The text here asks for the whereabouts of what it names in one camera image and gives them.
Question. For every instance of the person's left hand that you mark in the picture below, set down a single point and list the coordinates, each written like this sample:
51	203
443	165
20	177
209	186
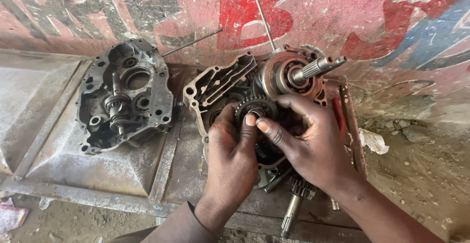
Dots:
229	162

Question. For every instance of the person's right hand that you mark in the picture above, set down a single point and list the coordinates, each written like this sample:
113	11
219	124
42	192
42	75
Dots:
319	151

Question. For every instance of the steel toothed gear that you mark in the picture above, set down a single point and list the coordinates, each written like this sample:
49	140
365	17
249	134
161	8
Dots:
261	105

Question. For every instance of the crumpled white paper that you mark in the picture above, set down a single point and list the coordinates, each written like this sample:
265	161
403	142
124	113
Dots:
372	140

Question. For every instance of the small steel pin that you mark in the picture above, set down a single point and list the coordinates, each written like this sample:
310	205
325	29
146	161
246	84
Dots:
334	204

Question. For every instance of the splined shaft with gear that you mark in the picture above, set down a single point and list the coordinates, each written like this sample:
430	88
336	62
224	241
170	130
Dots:
293	208

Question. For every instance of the rusty engine crankcase half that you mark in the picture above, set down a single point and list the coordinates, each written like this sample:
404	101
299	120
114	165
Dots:
220	83

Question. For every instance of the splined steel crankshaft end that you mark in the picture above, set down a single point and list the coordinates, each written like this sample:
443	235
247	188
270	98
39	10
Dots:
317	68

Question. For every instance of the grey stone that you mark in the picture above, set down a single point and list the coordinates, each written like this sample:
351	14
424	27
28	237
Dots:
415	134

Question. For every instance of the dark grey crankcase half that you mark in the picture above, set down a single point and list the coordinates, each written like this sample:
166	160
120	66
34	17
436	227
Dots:
154	89

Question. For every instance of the gear shaft with spring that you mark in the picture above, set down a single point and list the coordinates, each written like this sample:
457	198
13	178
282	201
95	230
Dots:
116	107

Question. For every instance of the dark thin steel rod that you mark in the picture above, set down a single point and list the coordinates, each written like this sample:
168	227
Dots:
192	42

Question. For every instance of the long thin steel stud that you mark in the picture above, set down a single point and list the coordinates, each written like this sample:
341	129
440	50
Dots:
262	15

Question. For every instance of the grey metal tray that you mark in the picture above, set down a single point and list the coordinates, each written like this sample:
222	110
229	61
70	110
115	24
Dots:
73	151

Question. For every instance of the red torn wrapper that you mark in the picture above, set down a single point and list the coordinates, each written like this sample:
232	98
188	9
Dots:
11	217

